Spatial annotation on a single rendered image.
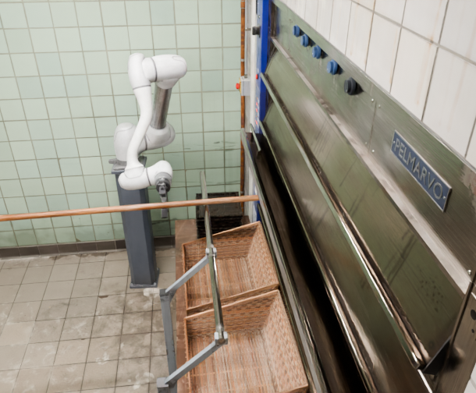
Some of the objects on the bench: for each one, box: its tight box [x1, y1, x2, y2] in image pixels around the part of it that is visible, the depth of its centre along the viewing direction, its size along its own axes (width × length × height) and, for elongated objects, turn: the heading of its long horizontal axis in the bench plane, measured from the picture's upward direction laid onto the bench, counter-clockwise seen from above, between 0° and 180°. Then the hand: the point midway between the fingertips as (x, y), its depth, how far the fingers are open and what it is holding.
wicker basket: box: [183, 289, 309, 393], centre depth 212 cm, size 49×56×28 cm
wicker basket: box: [181, 221, 279, 331], centre depth 262 cm, size 49×56×28 cm
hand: (163, 204), depth 232 cm, fingers open, 13 cm apart
